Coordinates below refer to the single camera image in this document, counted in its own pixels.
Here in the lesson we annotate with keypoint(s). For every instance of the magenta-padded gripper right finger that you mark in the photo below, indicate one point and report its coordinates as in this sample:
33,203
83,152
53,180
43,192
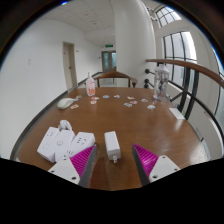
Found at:
163,166

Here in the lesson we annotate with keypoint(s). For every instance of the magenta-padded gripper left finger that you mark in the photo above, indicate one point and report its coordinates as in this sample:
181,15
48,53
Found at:
65,168

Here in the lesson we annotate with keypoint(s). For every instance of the white charger block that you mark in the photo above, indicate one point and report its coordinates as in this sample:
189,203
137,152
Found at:
112,143

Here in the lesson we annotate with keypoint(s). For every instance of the white power strip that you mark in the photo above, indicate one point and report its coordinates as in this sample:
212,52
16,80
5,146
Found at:
82,141
48,143

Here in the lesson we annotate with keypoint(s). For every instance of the white paper card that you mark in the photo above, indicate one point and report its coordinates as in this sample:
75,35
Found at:
176,113

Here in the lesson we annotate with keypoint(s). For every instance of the clear plastic water bottle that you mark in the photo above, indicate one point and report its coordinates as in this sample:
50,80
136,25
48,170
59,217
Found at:
161,83

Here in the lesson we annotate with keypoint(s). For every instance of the white bottle with orange label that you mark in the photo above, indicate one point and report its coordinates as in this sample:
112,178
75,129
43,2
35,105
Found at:
90,87

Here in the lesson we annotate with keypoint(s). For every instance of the beige side door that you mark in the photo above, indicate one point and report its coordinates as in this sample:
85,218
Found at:
69,66

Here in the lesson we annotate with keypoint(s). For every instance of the wooden chair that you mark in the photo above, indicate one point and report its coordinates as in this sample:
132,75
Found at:
115,74

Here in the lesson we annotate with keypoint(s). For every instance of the wooden handrail with black balusters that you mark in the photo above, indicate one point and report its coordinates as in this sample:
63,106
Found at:
186,64

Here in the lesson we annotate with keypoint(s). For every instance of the grey double door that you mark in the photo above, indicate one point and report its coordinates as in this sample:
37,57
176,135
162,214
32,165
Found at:
108,61

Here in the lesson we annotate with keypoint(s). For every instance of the tall black-framed window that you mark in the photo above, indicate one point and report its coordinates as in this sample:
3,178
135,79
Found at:
178,50

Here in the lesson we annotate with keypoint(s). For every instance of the green exit sign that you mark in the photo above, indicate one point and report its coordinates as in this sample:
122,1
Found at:
109,45

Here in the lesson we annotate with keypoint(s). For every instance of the small slanted skylight window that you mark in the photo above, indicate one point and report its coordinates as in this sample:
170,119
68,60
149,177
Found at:
166,15

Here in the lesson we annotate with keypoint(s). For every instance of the white wall switch plate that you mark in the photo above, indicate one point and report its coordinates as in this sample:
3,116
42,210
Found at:
29,62

